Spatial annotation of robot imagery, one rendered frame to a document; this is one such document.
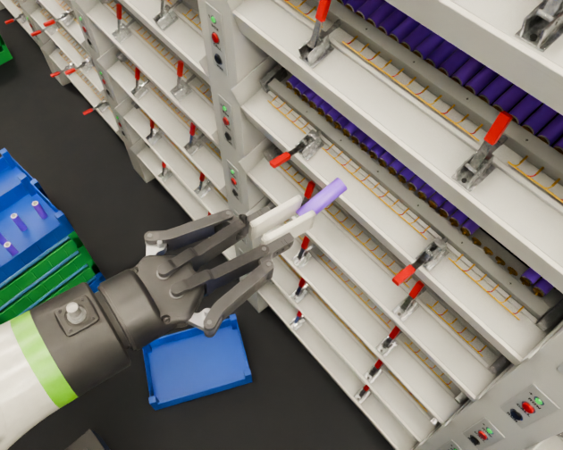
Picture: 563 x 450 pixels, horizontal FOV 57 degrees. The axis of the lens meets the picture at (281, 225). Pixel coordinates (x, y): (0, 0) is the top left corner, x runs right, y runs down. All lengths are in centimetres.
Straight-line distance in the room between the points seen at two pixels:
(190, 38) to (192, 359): 100
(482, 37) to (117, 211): 168
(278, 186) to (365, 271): 25
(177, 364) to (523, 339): 116
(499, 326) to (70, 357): 54
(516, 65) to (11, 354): 49
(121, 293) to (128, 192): 157
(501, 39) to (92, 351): 44
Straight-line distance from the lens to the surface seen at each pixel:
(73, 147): 228
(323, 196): 59
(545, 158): 62
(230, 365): 167
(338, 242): 99
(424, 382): 111
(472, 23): 51
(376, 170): 81
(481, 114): 64
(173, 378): 169
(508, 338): 76
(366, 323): 113
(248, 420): 163
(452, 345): 94
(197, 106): 122
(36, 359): 49
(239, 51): 88
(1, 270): 148
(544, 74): 49
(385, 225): 80
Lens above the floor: 159
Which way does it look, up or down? 57 degrees down
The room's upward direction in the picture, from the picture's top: straight up
